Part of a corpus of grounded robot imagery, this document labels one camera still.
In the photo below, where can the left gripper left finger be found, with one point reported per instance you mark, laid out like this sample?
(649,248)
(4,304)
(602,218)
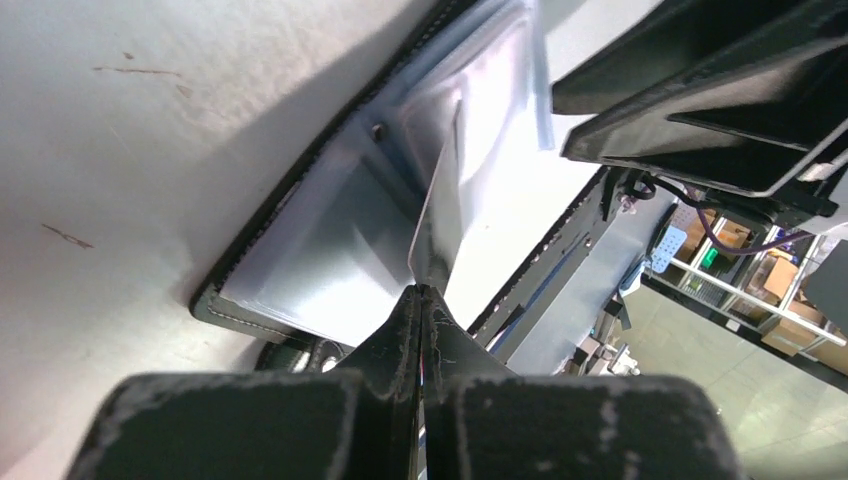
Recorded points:
(358,420)

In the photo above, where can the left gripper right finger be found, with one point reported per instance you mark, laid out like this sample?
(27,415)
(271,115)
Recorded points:
(484,421)

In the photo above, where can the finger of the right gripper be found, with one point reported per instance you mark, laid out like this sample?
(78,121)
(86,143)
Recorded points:
(683,44)
(747,119)

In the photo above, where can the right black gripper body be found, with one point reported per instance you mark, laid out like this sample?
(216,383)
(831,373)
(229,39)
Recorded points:
(815,200)

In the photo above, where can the black leather card holder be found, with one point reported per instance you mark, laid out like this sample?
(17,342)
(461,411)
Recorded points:
(325,257)

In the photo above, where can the storage shelf with boxes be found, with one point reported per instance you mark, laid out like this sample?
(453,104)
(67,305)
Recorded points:
(758,283)

